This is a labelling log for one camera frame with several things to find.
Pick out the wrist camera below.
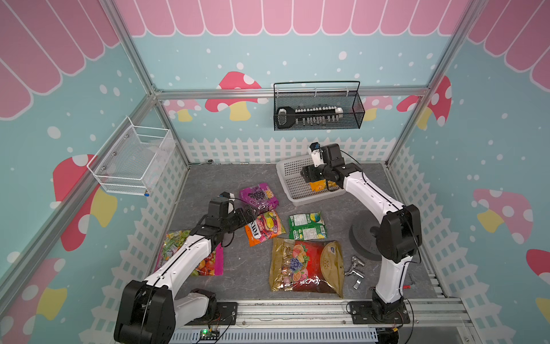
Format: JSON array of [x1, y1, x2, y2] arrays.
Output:
[[308, 142, 324, 167], [220, 191, 236, 202]]

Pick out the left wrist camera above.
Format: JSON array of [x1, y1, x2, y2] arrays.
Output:
[[220, 191, 236, 202]]

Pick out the white wire wall basket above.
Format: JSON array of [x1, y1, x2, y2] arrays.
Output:
[[87, 118, 176, 196]]

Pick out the dark round disc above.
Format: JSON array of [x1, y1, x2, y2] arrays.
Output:
[[349, 210, 382, 262]]

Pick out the white plastic basket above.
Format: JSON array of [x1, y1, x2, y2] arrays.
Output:
[[276, 155, 346, 206]]

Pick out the yellow orange candy bag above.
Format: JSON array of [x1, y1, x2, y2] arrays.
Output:
[[309, 179, 339, 193]]

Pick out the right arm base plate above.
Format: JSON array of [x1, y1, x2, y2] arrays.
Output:
[[346, 300, 410, 326]]

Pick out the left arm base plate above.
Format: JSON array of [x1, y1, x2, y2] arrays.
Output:
[[186, 302, 239, 326]]

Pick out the green candy bag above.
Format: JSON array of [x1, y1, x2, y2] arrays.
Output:
[[289, 212, 327, 241]]

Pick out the small circuit board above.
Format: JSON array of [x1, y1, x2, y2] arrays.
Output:
[[199, 329, 221, 341]]

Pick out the large gold red candy bag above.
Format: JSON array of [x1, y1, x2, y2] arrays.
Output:
[[269, 238, 345, 297]]

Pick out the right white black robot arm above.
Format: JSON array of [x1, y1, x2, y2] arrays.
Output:
[[301, 142, 422, 316]]

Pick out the silver metal clamp parts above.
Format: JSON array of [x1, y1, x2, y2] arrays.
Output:
[[345, 256, 365, 290]]

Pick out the pink fruit chewy candy bag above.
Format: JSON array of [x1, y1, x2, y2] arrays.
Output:
[[154, 230, 224, 276]]

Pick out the black wire wall basket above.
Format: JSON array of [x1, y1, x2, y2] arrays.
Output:
[[273, 80, 365, 130]]

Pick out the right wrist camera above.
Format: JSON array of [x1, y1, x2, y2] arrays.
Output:
[[308, 142, 324, 167]]

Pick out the orange Fox's candy bag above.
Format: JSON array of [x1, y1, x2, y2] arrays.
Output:
[[245, 211, 286, 247]]

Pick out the black socket tool set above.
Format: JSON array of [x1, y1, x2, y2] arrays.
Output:
[[274, 106, 344, 130]]

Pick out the purple grape candy bag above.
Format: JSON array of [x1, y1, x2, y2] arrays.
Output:
[[239, 183, 279, 214]]

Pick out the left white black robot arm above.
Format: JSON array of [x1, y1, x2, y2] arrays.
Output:
[[113, 193, 257, 343]]

